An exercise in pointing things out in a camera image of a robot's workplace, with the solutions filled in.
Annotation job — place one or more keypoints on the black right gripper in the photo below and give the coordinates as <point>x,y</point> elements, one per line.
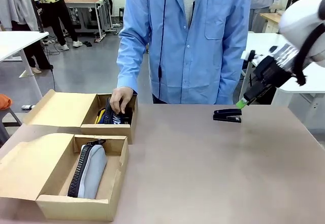
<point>269,72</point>

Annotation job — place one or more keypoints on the black stapler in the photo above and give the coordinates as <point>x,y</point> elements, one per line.
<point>228,117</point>

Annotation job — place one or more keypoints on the navy blue pencil case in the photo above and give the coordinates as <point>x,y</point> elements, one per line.
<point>114,119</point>

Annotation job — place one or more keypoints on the grey zipper pencil case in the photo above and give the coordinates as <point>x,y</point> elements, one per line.
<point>94,168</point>

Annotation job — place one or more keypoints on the person's right forearm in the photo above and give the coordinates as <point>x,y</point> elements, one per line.
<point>129,64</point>

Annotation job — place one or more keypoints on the person's left forearm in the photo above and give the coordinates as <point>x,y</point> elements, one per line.
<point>231,69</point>

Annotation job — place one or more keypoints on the small brown cardboard box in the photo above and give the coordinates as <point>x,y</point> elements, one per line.
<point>63,107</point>

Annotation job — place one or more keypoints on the large brown cardboard box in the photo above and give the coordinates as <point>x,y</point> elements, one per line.
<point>30,168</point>

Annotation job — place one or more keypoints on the person's right hand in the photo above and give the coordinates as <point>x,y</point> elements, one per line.
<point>120,99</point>

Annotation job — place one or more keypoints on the person in blue coat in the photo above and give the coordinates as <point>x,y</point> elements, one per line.
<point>193,56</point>

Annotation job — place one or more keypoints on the light wooden table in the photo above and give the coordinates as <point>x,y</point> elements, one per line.
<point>270,18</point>

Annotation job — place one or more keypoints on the striped white undershirt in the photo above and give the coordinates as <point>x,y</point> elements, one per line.
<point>188,3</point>

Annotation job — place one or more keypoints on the dark plastic stool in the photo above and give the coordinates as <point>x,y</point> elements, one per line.
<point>122,12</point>

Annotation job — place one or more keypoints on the black slippers pair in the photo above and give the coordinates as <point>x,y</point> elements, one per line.
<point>87,43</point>

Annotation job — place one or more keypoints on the brown top background desk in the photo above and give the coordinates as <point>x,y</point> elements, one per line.
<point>83,1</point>

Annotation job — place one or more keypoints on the small white black device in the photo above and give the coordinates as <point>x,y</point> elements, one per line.
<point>28,107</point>

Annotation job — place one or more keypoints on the white table with white legs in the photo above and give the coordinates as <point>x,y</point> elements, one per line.
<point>15,43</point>

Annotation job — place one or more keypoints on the orange cloth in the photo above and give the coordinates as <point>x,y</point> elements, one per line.
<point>4,101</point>

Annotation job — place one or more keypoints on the grey hanging garment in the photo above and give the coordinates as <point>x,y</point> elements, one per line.
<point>15,3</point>

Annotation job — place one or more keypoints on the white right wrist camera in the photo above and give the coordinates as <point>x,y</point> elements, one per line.
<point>245,56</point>

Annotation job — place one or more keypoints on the white table with drawer frame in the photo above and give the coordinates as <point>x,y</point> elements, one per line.
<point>259,41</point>

